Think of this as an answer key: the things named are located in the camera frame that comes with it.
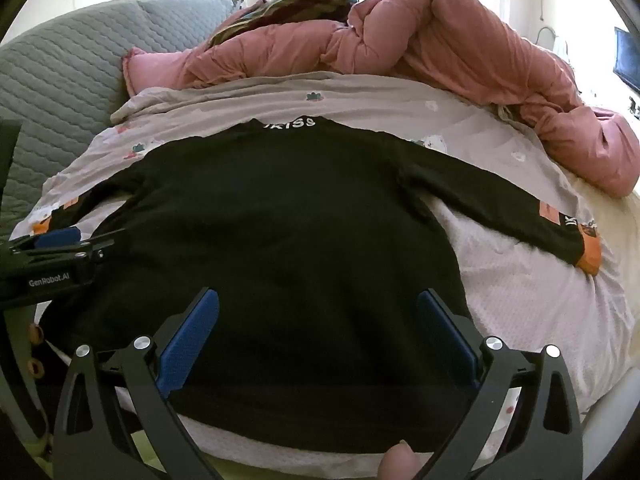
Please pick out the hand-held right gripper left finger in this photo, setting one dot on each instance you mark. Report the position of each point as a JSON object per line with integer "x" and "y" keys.
{"x": 190, "y": 330}

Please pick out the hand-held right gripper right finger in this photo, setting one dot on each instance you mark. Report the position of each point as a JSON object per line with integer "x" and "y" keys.
{"x": 445, "y": 340}

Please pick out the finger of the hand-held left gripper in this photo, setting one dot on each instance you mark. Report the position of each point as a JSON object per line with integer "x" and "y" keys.
{"x": 57, "y": 237}
{"x": 102, "y": 245}

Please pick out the black sweater with orange cuffs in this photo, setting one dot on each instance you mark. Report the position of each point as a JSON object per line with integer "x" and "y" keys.
{"x": 300, "y": 235}

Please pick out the person's left hand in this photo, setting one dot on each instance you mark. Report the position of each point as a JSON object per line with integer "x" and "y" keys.
{"x": 35, "y": 333}

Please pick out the person's right hand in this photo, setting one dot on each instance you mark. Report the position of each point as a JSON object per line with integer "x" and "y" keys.
{"x": 397, "y": 462}

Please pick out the strawberry printed bed sheet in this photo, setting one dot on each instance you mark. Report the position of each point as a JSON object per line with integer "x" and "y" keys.
{"x": 500, "y": 280}

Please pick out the person's yellow-green clothing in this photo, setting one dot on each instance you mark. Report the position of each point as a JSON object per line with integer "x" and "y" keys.
{"x": 240, "y": 471}

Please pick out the grey quilted headboard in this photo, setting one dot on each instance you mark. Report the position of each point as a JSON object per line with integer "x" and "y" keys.
{"x": 75, "y": 75}

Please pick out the cream bed mattress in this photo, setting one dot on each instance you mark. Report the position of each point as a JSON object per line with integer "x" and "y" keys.
{"x": 620, "y": 220}

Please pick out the pink duvet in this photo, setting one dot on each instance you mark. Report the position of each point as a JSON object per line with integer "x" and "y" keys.
{"x": 450, "y": 50}

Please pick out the striped dark cloth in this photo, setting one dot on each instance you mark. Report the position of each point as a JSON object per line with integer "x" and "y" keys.
{"x": 300, "y": 7}

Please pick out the dark blue screen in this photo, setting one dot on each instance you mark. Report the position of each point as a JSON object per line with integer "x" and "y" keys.
{"x": 627, "y": 60}

